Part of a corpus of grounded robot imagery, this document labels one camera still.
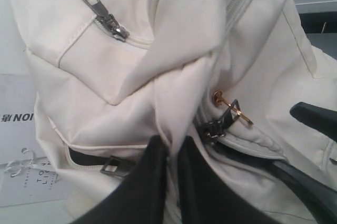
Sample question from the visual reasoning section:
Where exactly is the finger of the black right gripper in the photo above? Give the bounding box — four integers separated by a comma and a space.
290, 102, 336, 141
268, 160, 336, 218

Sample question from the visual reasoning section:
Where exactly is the white printed paper tag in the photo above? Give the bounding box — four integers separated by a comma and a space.
1, 148, 73, 207

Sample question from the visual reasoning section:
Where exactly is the gold keyring zipper pull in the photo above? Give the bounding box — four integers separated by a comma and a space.
212, 90, 253, 126

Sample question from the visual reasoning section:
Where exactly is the cream fabric duffel bag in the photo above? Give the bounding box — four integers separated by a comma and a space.
10, 0, 336, 223

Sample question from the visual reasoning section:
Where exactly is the white brand hang tag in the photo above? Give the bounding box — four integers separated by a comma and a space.
1, 74, 44, 164

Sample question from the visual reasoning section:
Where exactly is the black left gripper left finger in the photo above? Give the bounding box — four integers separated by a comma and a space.
73, 136, 167, 223

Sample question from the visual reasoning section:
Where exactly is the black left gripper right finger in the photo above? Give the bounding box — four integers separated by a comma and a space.
177, 136, 319, 224

